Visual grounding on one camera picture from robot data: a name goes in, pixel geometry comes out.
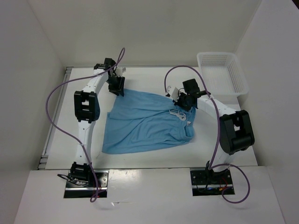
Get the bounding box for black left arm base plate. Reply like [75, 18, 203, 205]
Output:
[60, 170, 109, 199]

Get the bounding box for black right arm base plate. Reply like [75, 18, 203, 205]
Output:
[190, 168, 235, 196]

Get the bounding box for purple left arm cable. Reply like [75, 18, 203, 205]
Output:
[45, 47, 126, 203]

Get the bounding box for aluminium table edge rail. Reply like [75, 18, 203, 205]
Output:
[37, 67, 73, 170]

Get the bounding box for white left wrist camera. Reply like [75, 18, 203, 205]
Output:
[115, 67, 126, 77]

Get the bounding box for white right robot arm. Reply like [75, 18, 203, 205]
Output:
[166, 79, 255, 184]

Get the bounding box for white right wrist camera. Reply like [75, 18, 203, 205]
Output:
[165, 85, 179, 100]

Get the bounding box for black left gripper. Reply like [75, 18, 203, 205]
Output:
[107, 76, 125, 97]

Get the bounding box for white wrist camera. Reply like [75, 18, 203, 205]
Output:
[115, 67, 126, 77]
[165, 85, 179, 100]

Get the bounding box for white perforated plastic basket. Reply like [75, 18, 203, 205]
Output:
[197, 52, 249, 97]

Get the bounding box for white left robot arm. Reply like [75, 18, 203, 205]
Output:
[70, 58, 125, 187]

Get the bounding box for light blue mesh shorts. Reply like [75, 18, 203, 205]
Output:
[102, 89, 196, 154]

